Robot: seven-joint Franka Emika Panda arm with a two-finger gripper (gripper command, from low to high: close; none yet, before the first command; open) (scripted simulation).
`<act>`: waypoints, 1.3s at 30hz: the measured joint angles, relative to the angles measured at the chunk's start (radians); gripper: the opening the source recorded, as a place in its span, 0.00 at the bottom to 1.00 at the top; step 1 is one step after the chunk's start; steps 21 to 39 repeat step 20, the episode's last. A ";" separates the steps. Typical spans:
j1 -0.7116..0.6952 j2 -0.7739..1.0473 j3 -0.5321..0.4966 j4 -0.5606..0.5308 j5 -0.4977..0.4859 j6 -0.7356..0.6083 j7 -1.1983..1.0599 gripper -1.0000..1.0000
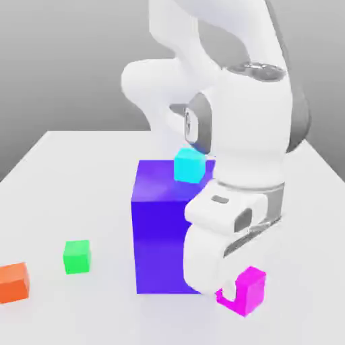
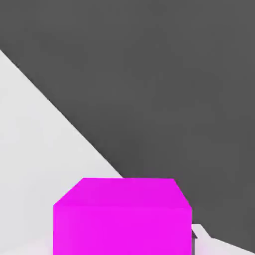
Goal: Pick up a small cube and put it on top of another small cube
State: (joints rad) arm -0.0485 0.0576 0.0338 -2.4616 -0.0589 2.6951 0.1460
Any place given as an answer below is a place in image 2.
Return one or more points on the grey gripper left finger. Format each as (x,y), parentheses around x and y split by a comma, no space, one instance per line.
(39,250)

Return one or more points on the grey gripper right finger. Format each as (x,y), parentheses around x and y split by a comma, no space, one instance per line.
(207,245)

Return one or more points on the small magenta cube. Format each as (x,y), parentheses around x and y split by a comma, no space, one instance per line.
(122,219)

